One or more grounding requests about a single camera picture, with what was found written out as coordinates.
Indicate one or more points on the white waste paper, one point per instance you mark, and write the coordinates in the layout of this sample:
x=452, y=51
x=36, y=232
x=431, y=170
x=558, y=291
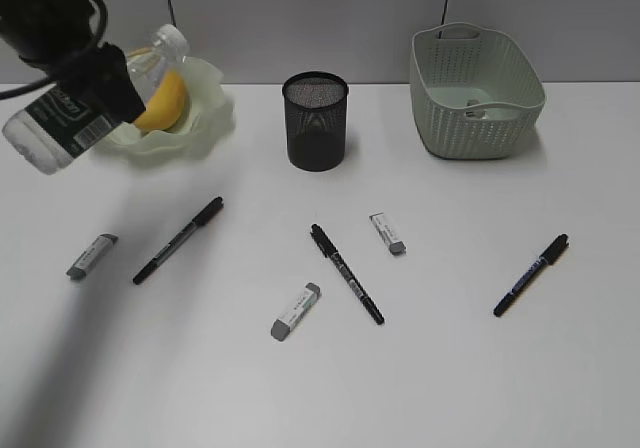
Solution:
x=472, y=110

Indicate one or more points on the clear water bottle green label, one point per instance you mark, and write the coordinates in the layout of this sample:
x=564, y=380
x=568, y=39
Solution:
x=55, y=129

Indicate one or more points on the pale green woven basket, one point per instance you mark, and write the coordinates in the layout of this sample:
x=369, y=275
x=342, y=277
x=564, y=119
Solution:
x=456, y=62

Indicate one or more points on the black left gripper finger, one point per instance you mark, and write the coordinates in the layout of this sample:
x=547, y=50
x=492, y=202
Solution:
x=101, y=80

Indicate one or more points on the grey white eraser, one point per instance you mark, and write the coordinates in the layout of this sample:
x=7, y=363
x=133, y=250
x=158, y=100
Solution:
x=290, y=318
x=388, y=234
x=90, y=257

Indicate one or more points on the yellow mango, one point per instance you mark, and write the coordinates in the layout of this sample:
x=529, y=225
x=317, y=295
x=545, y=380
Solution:
x=166, y=106

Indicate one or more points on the pale green wavy plate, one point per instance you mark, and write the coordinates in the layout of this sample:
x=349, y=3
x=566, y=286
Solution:
x=208, y=117

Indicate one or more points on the black mesh pen holder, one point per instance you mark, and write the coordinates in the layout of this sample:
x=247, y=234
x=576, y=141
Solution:
x=315, y=112

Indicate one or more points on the black marker pen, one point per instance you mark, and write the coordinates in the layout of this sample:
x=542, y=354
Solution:
x=547, y=258
x=197, y=222
x=329, y=250

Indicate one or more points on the grey white eraser middle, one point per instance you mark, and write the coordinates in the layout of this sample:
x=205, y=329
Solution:
x=290, y=318

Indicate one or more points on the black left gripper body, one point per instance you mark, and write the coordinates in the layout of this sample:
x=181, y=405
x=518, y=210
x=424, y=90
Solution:
x=51, y=34

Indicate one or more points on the grey white eraser left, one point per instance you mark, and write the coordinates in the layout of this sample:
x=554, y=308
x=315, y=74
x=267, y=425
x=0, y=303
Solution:
x=90, y=257

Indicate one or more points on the grey white eraser right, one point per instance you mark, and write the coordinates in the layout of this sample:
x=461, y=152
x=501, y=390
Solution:
x=388, y=234

